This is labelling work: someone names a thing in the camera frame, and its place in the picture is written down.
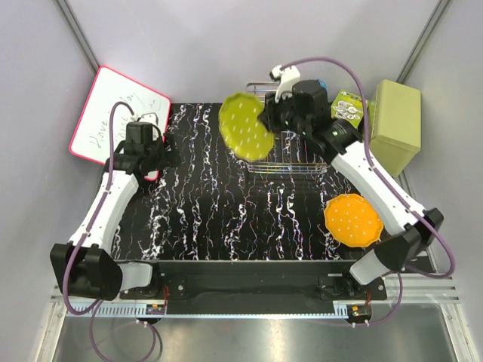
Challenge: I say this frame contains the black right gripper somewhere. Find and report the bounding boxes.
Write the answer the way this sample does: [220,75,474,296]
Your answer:
[258,87,310,138]

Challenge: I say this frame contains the green polka dot plate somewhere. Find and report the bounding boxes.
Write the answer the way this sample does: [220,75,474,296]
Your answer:
[218,93,275,162]

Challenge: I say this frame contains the orange polka dot plate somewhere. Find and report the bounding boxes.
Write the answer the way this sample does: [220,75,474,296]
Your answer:
[324,194,384,247]

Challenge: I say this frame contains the blue polka dot plate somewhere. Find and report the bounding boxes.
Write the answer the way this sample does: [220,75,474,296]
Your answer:
[318,79,328,91]

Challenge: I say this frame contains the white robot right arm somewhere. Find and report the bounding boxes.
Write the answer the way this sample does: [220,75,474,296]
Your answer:
[259,76,444,299]

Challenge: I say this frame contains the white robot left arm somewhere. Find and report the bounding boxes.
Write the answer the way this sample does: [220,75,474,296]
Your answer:
[50,121,180,301]

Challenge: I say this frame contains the green printed cardboard box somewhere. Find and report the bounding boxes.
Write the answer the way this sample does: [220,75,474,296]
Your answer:
[331,90,364,128]

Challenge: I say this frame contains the pink framed whiteboard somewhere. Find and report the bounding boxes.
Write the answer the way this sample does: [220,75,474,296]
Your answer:
[69,66,171,164]

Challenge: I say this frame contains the pale green bin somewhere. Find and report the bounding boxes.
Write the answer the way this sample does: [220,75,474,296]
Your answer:
[369,80,421,177]

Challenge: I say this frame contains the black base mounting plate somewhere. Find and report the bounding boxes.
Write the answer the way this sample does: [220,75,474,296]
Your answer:
[121,260,389,318]

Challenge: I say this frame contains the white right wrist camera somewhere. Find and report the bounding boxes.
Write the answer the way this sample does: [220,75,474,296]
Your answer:
[269,65,301,103]

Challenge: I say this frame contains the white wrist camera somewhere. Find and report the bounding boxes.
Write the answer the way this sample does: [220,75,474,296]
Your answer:
[269,65,301,103]
[126,112,160,134]

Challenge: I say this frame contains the metal wire dish rack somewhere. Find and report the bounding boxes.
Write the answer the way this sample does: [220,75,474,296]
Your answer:
[247,79,331,174]

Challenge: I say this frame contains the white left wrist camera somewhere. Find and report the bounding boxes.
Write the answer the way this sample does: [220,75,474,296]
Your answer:
[126,112,160,134]

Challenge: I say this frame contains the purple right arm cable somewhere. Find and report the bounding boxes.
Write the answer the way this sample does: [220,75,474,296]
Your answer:
[281,57,457,327]

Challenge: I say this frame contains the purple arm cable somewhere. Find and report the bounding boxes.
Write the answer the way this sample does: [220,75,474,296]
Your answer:
[62,101,163,362]
[281,57,457,327]

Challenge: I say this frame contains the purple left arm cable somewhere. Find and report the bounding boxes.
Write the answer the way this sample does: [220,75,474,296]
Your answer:
[62,101,163,362]

